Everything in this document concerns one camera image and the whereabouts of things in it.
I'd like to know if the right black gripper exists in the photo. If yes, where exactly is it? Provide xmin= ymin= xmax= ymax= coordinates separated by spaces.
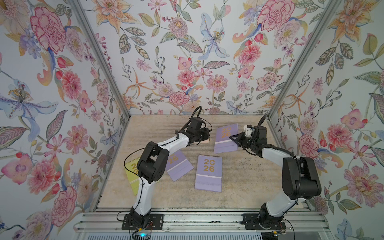
xmin=229 ymin=132 xmax=257 ymax=150

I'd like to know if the purple calendar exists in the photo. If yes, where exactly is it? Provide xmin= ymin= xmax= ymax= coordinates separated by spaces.
xmin=195 ymin=155 xmax=223 ymax=193
xmin=214 ymin=124 xmax=239 ymax=154
xmin=166 ymin=150 xmax=194 ymax=182

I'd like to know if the peach pink calendar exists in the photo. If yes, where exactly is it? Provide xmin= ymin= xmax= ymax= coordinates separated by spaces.
xmin=201 ymin=138 xmax=210 ymax=144

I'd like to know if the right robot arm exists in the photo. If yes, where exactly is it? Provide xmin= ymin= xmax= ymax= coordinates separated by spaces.
xmin=230 ymin=125 xmax=322 ymax=230

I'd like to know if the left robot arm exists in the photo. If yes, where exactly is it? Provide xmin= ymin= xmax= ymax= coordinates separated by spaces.
xmin=125 ymin=117 xmax=212 ymax=230

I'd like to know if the lime green calendar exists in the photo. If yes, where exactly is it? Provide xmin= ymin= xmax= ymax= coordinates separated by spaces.
xmin=125 ymin=158 xmax=140 ymax=196

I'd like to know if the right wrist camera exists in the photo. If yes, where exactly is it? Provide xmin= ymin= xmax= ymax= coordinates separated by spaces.
xmin=244 ymin=125 xmax=255 ymax=138

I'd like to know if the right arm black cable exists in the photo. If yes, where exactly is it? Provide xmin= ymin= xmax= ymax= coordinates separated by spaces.
xmin=256 ymin=113 xmax=269 ymax=133

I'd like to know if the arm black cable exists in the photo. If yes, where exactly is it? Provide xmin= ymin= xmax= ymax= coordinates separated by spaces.
xmin=123 ymin=105 xmax=213 ymax=211
xmin=256 ymin=113 xmax=269 ymax=133

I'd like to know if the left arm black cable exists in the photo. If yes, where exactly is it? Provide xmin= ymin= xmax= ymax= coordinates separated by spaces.
xmin=123 ymin=105 xmax=213 ymax=211

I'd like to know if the left aluminium corner post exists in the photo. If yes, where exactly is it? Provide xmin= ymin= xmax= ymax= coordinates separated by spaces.
xmin=69 ymin=0 xmax=131 ymax=120

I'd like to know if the aluminium corner post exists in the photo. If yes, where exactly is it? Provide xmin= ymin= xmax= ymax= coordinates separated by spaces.
xmin=69 ymin=0 xmax=131 ymax=120
xmin=268 ymin=0 xmax=340 ymax=120

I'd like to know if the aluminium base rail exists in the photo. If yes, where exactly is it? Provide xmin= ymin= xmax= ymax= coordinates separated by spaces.
xmin=74 ymin=208 xmax=334 ymax=240

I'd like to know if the right aluminium corner post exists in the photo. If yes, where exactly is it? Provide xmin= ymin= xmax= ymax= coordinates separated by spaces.
xmin=268 ymin=0 xmax=340 ymax=120

